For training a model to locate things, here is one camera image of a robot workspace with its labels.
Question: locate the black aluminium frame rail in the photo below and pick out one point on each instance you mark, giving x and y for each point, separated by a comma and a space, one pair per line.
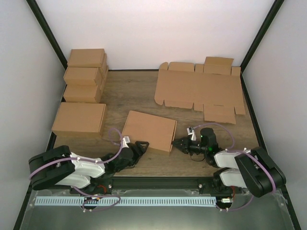
125, 183

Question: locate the black corner post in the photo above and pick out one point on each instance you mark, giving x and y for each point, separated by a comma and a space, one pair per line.
47, 31
261, 33

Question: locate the light blue slotted cable duct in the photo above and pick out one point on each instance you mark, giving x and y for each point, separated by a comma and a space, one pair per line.
201, 201

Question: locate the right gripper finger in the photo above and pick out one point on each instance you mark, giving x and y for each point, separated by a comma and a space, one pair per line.
183, 140
180, 145

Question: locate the right black corner post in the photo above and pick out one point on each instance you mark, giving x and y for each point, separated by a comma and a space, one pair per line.
261, 33

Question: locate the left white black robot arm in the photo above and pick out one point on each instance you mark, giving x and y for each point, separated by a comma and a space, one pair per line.
60, 166

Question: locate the stack of flat cardboard blanks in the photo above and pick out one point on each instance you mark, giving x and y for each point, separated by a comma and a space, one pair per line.
213, 88

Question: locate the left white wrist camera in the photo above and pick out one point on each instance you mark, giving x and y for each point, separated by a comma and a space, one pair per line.
125, 142

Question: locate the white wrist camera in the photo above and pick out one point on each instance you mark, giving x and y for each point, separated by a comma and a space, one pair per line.
191, 133
125, 142

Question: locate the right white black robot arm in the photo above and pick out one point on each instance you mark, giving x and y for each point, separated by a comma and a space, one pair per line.
251, 169

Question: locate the large front folded cardboard box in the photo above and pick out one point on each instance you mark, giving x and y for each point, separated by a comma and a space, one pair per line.
82, 120

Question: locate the left black corner post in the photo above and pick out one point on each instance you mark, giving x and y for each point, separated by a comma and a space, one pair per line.
47, 31

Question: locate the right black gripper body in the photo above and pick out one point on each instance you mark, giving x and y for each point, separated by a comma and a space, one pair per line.
193, 148

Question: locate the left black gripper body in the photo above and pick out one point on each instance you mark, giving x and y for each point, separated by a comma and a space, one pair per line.
137, 155

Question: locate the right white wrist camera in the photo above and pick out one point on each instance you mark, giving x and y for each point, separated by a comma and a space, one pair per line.
191, 133

